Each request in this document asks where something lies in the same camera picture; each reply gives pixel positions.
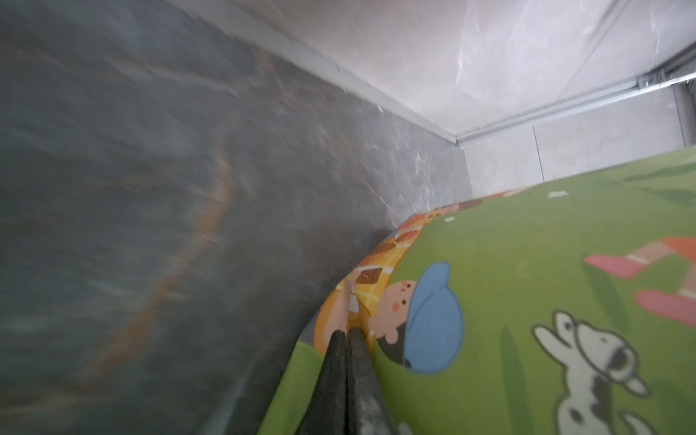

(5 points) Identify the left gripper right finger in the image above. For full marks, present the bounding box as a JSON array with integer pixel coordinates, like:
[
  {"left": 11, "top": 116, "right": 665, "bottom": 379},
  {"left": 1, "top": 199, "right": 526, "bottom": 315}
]
[{"left": 347, "top": 328, "right": 397, "bottom": 434}]

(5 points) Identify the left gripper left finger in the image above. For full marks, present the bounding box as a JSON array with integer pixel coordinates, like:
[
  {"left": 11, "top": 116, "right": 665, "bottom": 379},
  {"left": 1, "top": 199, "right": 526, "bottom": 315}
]
[{"left": 295, "top": 331, "right": 348, "bottom": 434}]

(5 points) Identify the floral paper bag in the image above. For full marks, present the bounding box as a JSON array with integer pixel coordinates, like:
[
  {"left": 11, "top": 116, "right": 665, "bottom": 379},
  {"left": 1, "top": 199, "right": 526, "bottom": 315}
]
[{"left": 259, "top": 148, "right": 695, "bottom": 434}]

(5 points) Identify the aluminium frame profile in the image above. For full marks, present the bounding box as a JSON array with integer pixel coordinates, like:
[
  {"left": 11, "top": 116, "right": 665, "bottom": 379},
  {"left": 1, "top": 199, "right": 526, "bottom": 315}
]
[{"left": 455, "top": 43, "right": 695, "bottom": 149}]

